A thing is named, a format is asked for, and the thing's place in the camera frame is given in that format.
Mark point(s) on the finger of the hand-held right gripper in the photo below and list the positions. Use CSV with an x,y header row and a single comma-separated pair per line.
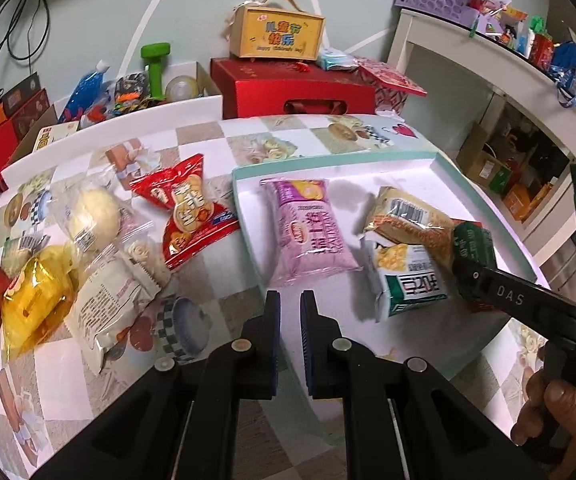
x,y
518,300

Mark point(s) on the teal mask pack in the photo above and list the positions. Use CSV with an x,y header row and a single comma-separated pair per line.
x,y
335,60

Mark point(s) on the colourful toy bag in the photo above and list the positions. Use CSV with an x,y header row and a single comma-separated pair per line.
x,y
130,92

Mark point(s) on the blue bottle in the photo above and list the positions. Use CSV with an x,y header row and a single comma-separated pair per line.
x,y
83,92

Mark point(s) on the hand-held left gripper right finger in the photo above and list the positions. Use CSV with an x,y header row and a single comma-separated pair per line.
x,y
310,345

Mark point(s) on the red cracker packet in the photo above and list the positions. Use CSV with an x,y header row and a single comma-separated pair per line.
x,y
188,210

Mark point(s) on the red gift box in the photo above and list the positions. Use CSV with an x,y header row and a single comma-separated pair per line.
x,y
268,87

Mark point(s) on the clear baby bottle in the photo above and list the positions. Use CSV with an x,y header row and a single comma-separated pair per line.
x,y
183,87

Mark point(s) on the white green corn snack packet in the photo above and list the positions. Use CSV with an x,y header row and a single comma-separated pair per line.
x,y
408,280

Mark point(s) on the yellow transparent snack packet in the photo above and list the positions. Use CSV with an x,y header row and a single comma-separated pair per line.
x,y
35,300

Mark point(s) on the dark brown box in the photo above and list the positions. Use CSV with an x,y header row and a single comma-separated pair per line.
x,y
20,92

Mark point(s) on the green dumbbell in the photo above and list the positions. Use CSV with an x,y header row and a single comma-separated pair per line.
x,y
155,67

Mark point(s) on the clear round bun packet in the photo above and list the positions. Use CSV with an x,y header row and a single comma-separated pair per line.
x,y
93,217

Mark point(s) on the pink snack packet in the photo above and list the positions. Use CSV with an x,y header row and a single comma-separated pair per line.
x,y
308,235

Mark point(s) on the brown cardboard carton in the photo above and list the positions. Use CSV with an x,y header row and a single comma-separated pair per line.
x,y
483,165

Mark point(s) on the white shelf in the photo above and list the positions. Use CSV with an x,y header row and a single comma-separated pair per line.
x,y
468,55

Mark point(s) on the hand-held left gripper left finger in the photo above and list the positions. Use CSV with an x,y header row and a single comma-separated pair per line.
x,y
273,340

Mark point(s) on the white yellow small box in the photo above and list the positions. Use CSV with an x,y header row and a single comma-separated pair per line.
x,y
55,136

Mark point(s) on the clear bun packet green edge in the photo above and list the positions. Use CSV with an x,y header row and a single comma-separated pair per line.
x,y
25,247

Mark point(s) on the open cardboard box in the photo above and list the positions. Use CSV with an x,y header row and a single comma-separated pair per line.
x,y
30,132

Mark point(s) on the person's right hand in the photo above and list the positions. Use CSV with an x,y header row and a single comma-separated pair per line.
x,y
573,410

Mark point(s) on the orange carton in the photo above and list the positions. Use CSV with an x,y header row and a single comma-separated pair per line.
x,y
525,202

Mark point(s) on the teal rimmed white tray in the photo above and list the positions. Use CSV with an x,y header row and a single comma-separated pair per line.
x,y
363,170

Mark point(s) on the assorted small toys pile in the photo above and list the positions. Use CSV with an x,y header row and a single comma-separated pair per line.
x,y
513,25

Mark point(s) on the pale yellow barcode snack packet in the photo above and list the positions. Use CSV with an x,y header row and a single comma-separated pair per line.
x,y
408,220

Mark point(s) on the red patterned bag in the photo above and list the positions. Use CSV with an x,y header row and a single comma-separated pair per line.
x,y
393,85

